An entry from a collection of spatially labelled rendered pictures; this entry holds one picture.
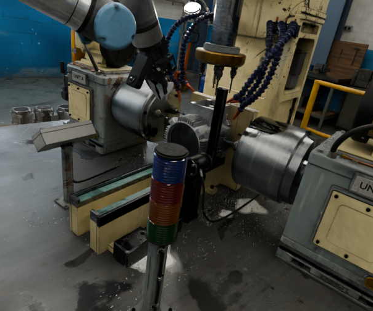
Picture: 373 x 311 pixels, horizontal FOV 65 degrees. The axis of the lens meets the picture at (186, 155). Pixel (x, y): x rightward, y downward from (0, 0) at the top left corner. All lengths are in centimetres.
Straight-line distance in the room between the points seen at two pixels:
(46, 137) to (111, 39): 39
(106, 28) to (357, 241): 76
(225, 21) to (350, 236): 74
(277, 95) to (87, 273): 90
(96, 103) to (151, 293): 91
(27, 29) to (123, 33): 583
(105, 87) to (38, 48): 527
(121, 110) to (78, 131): 33
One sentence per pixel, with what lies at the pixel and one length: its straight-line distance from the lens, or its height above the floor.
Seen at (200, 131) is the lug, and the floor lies 108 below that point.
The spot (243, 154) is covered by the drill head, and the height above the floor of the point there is 107.
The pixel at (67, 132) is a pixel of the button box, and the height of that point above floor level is 107.
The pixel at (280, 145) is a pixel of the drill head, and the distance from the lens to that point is 90.
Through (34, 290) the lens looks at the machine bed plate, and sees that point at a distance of 84.
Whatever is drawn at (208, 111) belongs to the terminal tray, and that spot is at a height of 113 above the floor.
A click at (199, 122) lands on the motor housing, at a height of 110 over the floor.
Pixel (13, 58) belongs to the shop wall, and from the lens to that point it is 647.
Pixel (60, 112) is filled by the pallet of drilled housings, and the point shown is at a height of 30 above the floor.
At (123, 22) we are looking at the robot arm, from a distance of 67.
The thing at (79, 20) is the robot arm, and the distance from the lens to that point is 66.
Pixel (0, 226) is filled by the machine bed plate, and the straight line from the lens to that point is 105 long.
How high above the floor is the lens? 142
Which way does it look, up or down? 25 degrees down
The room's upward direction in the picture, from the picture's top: 8 degrees clockwise
